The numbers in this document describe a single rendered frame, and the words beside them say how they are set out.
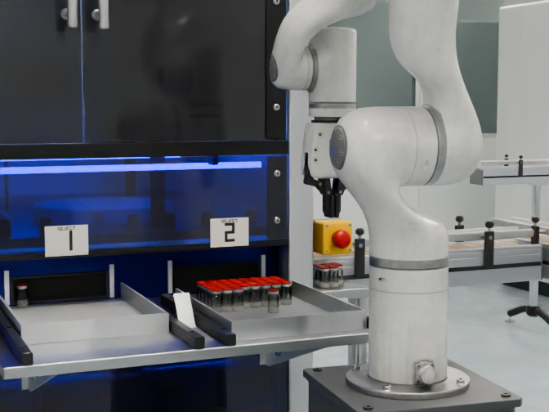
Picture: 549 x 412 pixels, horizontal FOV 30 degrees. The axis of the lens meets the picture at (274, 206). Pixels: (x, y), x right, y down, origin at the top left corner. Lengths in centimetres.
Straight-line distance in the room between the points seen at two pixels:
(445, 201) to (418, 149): 632
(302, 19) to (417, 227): 43
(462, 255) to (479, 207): 544
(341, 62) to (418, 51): 33
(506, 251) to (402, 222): 113
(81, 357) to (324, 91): 61
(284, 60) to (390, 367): 55
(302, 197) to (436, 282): 72
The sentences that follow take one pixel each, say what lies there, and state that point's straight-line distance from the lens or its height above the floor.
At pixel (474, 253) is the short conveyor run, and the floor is 92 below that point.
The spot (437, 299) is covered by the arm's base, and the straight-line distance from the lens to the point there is 155.
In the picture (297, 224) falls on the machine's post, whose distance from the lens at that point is 220.
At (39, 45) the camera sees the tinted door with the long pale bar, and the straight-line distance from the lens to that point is 204.
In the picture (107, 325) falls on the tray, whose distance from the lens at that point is 183.
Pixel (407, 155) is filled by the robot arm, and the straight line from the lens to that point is 149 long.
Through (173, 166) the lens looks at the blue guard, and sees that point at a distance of 210.
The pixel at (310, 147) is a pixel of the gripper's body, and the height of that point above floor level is 121.
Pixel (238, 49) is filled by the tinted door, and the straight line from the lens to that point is 215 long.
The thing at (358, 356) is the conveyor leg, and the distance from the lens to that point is 249.
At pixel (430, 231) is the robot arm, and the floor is 110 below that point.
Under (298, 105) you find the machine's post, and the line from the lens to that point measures 219.
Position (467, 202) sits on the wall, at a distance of 792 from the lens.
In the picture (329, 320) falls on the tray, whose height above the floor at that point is 90.
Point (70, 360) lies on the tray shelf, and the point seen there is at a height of 88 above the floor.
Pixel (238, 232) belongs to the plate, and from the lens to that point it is 215.
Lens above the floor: 129
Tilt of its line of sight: 6 degrees down
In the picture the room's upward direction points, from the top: straight up
